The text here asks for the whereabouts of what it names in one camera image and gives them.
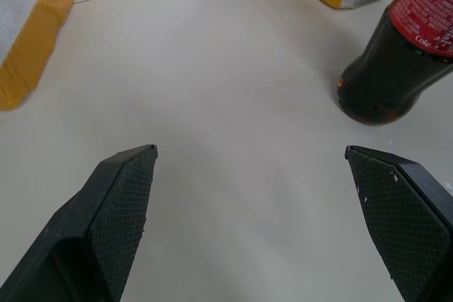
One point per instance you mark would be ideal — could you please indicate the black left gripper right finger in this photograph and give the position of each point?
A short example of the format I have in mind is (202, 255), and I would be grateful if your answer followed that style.
(400, 217)

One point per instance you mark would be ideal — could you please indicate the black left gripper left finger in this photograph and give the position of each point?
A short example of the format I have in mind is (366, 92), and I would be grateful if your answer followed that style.
(106, 224)

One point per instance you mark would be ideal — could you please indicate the cola bottle with red label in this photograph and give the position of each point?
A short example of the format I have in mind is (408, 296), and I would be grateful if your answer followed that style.
(393, 79)

